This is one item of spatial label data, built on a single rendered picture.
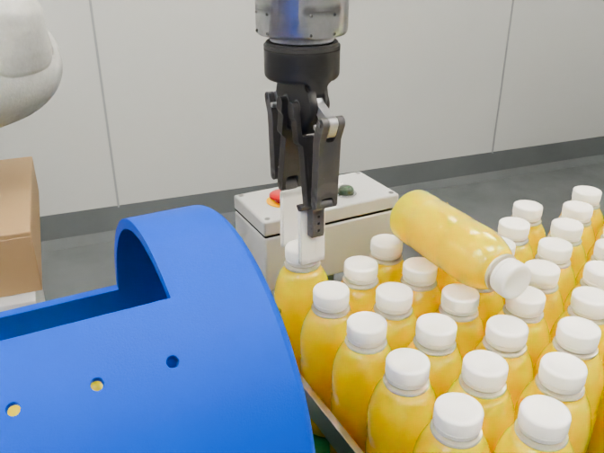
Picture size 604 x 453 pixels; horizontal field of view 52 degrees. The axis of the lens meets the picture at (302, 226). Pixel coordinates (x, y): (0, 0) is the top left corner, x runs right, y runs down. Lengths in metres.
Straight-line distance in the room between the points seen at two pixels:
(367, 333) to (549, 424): 0.18
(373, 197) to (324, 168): 0.23
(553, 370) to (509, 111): 3.59
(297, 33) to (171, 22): 2.55
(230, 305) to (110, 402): 0.09
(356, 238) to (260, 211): 0.14
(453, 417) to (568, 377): 0.12
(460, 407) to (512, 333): 0.12
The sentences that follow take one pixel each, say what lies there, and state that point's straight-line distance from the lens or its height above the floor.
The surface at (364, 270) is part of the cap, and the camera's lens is 0.70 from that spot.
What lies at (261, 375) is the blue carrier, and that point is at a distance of 0.39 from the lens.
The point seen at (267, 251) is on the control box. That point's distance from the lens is 0.78.
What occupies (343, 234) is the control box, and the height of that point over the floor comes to 1.06.
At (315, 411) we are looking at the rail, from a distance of 0.68.
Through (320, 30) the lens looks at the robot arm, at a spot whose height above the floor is 1.34.
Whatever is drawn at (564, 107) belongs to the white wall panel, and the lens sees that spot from 4.42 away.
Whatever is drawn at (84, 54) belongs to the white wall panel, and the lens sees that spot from 3.10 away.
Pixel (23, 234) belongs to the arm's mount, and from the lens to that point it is 0.84.
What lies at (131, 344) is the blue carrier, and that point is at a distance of 0.38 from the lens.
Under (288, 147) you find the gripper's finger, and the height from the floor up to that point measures 1.21.
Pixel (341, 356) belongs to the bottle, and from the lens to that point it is 0.62.
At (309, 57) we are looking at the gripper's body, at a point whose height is 1.31.
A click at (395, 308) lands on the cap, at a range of 0.65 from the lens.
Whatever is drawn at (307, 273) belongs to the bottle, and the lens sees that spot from 0.70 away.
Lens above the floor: 1.42
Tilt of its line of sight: 26 degrees down
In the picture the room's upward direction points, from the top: straight up
